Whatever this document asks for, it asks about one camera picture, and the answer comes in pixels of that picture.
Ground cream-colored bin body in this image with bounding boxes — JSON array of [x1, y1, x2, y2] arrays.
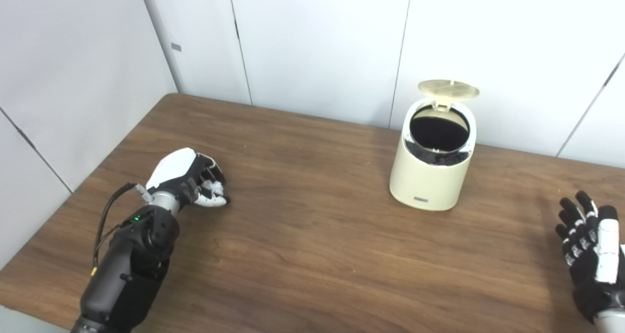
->
[[389, 99, 477, 211]]

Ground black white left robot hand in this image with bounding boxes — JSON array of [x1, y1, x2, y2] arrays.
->
[[146, 147, 231, 209]]

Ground black bin liner bag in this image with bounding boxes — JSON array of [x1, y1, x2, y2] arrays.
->
[[403, 104, 473, 166]]

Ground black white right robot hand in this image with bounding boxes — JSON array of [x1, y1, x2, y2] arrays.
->
[[555, 191, 625, 324]]

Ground round cream bin lid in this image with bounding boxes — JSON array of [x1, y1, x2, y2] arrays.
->
[[418, 80, 480, 110]]

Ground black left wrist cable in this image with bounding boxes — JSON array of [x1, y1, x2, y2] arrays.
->
[[92, 183, 149, 268]]

